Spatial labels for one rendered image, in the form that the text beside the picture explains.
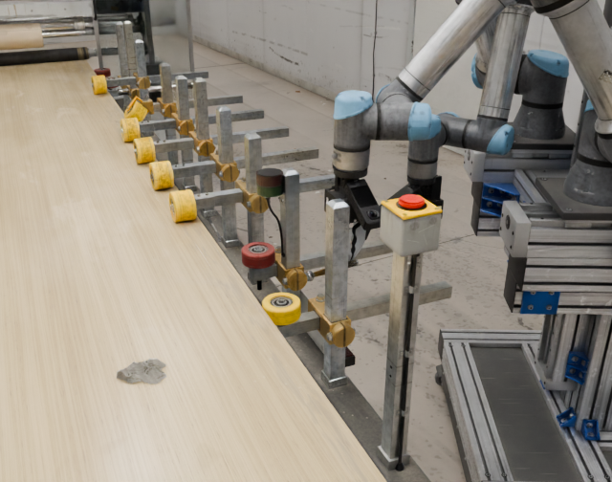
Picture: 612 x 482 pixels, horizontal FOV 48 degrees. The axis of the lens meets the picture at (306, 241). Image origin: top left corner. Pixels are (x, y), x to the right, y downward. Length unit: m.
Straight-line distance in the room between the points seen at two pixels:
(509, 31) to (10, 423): 1.34
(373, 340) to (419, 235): 1.89
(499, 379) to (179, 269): 1.27
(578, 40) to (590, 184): 0.38
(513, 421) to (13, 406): 1.53
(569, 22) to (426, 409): 1.60
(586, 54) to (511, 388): 1.30
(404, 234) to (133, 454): 0.52
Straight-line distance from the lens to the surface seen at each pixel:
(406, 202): 1.06
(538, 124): 2.10
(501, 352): 2.58
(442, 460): 2.42
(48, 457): 1.14
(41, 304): 1.52
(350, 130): 1.37
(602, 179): 1.66
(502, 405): 2.34
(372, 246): 1.76
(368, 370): 2.76
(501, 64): 1.75
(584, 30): 1.42
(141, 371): 1.25
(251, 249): 1.64
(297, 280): 1.62
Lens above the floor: 1.63
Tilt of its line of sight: 26 degrees down
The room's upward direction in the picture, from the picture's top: straight up
